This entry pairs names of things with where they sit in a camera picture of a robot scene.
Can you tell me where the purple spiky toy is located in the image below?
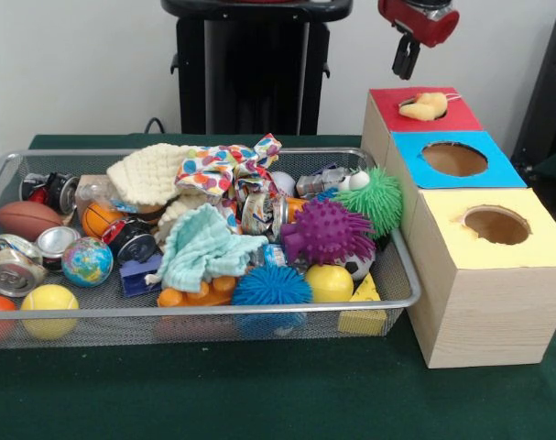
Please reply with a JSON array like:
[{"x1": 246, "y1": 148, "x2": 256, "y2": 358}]
[{"x1": 279, "y1": 199, "x2": 377, "y2": 267}]

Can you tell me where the pale yellow plush toy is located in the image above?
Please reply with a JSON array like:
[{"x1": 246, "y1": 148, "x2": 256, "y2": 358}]
[{"x1": 398, "y1": 91, "x2": 461, "y2": 123}]

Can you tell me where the colourful patterned cloth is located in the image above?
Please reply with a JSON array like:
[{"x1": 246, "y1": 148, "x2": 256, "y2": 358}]
[{"x1": 174, "y1": 133, "x2": 283, "y2": 203}]

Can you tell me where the crushed silver drink can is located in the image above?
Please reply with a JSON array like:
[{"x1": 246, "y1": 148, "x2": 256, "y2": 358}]
[{"x1": 240, "y1": 191, "x2": 290, "y2": 240}]

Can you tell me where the green spiky ball with eyes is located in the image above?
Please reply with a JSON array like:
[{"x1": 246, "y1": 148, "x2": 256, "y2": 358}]
[{"x1": 334, "y1": 165, "x2": 405, "y2": 239}]

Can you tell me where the wooden box with three holes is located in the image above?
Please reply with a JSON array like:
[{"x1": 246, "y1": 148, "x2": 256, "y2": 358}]
[{"x1": 359, "y1": 85, "x2": 556, "y2": 369}]

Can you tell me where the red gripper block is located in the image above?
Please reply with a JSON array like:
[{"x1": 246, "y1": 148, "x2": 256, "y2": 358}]
[{"x1": 377, "y1": 0, "x2": 461, "y2": 82}]

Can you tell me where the black chair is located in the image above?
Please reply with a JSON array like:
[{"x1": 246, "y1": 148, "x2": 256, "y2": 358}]
[{"x1": 509, "y1": 7, "x2": 556, "y2": 173}]

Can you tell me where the cream white cloth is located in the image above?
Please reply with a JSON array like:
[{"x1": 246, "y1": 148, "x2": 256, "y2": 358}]
[{"x1": 105, "y1": 142, "x2": 203, "y2": 239}]

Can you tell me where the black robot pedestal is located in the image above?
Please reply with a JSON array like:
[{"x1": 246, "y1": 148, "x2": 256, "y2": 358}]
[{"x1": 160, "y1": 0, "x2": 354, "y2": 137}]

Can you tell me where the silver toy robot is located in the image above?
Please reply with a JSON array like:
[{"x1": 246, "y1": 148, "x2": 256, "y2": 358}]
[{"x1": 295, "y1": 167, "x2": 352, "y2": 198}]

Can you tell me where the light blue cloth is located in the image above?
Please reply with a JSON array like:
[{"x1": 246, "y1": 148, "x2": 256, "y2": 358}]
[{"x1": 145, "y1": 203, "x2": 269, "y2": 293}]

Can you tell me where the blue spiky ball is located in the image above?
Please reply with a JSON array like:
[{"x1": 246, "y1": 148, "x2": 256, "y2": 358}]
[{"x1": 231, "y1": 265, "x2": 313, "y2": 306}]

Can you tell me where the yellow ball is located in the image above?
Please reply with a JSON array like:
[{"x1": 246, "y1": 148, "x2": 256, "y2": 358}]
[{"x1": 20, "y1": 283, "x2": 81, "y2": 340}]

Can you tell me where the shallow clear mesh bin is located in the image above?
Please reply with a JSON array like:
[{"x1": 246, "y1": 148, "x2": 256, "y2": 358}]
[{"x1": 0, "y1": 146, "x2": 423, "y2": 352}]

